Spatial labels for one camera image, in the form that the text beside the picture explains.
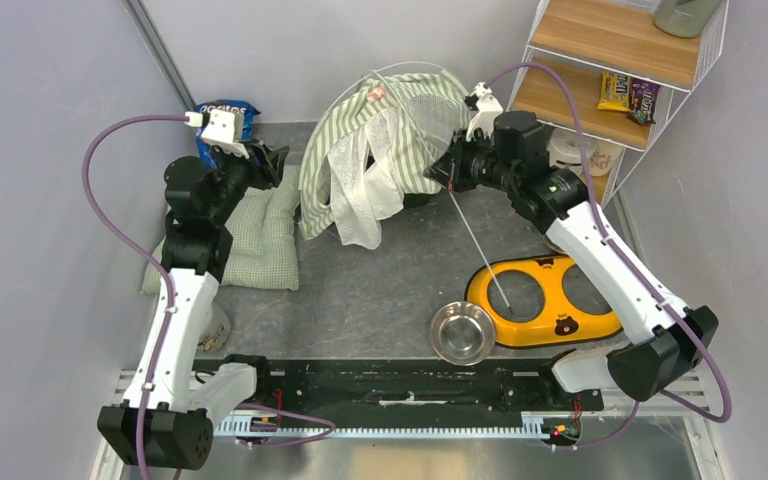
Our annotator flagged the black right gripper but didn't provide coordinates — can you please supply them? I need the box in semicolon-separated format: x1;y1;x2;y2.
425;127;519;193

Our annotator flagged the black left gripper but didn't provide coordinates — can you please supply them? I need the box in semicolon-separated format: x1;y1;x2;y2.
207;138;290;225

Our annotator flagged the thin white tent pole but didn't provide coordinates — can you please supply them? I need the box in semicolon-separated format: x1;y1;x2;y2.
320;61;516;316

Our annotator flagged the green striped pet tent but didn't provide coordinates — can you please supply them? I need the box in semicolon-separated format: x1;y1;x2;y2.
299;70;470;250

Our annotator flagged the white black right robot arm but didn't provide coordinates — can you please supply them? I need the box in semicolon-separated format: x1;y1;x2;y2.
424;111;719;409

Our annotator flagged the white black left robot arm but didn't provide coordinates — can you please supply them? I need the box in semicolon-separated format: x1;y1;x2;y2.
97;141;289;470

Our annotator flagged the green checked pet cushion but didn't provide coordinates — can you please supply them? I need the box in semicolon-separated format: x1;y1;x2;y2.
140;164;302;296

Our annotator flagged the yellow pet bowl holder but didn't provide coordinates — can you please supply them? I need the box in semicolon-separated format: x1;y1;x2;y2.
464;254;623;349

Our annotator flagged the blue Doritos chip bag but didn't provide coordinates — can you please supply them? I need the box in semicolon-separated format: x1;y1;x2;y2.
196;99;260;168

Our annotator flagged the white toilet paper roll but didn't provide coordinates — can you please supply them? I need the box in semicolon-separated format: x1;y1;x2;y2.
547;128;597;177

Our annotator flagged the cream printed cup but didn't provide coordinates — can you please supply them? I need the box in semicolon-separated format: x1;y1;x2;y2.
588;140;625;177

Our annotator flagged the steel bowl front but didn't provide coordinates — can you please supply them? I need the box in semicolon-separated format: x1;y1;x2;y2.
430;301;496;366

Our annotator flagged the yellow candy bag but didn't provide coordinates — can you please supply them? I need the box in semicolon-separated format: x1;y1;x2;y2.
597;71;631;113

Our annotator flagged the dark purple candy bag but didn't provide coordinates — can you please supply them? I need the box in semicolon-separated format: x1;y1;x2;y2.
627;78;661;126

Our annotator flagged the green bottle top shelf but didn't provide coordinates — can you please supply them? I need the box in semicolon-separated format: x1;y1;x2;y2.
653;0;723;39

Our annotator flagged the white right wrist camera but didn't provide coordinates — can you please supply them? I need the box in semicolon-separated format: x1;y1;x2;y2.
464;82;504;142

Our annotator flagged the white wire wooden shelf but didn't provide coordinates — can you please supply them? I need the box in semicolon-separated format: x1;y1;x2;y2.
508;1;729;204

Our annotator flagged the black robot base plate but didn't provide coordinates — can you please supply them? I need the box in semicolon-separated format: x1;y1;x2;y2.
191;354;605;413

